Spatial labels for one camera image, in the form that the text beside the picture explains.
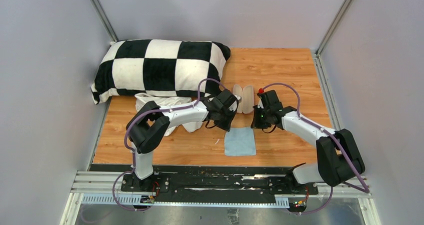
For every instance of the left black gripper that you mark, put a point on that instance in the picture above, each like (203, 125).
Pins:
(226, 125)

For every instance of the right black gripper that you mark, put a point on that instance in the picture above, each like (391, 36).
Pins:
(256, 124)

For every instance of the pink glasses case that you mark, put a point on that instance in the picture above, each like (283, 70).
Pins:
(247, 102)

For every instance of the light blue cleaning cloth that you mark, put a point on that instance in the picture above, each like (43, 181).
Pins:
(240, 142)

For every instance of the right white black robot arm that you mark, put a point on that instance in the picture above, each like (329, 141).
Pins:
(337, 153)

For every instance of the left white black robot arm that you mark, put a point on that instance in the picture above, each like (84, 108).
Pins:
(147, 128)

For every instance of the white crumpled cloth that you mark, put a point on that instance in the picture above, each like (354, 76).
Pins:
(143, 98)

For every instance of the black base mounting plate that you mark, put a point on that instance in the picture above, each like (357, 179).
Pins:
(177, 177)

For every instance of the black white checkered pillow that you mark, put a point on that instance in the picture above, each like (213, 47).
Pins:
(160, 68)

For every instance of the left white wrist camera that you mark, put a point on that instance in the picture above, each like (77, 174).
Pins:
(239, 98)

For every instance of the aluminium slotted rail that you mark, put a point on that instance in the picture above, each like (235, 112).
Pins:
(99, 188)

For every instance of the right aluminium frame post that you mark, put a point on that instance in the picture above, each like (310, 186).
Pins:
(333, 26)

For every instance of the aluminium frame post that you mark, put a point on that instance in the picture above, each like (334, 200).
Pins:
(104, 20)
(333, 26)

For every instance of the left aluminium frame post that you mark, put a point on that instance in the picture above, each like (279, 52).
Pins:
(104, 20)

